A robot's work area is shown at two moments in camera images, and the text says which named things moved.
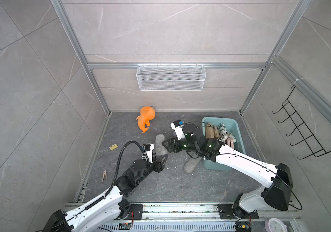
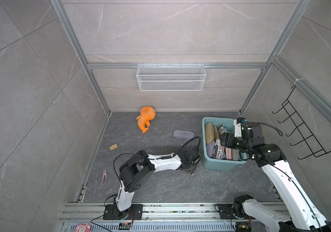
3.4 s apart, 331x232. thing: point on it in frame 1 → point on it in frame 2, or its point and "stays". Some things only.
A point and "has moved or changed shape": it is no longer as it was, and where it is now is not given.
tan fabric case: (216, 133) stays
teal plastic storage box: (233, 125) stays
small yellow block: (113, 147) stays
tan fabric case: (209, 132) stays
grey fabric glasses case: (160, 148) has moved or changed shape
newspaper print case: (223, 134) stays
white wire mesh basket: (171, 77) stays
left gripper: (159, 166) → (192, 170)
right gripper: (172, 141) → (228, 137)
